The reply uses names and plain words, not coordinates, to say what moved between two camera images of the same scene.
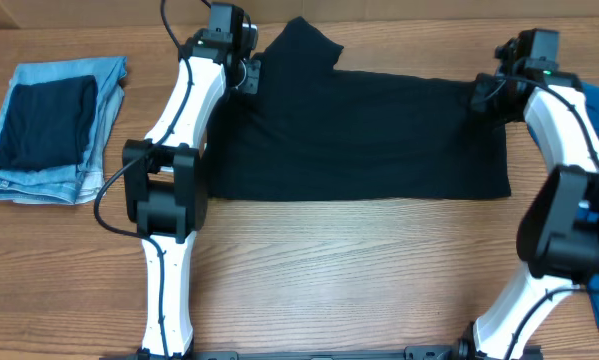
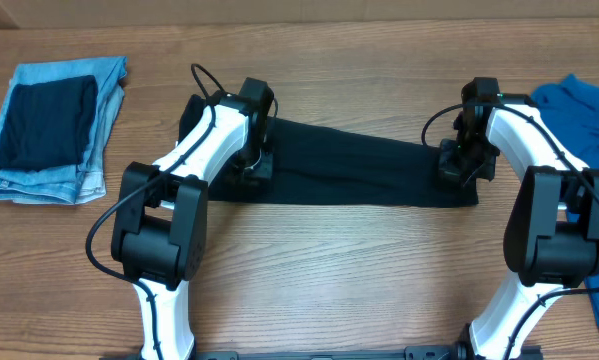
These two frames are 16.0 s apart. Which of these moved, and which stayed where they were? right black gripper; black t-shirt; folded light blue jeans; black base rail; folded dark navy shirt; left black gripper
Moved: left black gripper; black t-shirt; right black gripper
Stayed: folded dark navy shirt; folded light blue jeans; black base rail
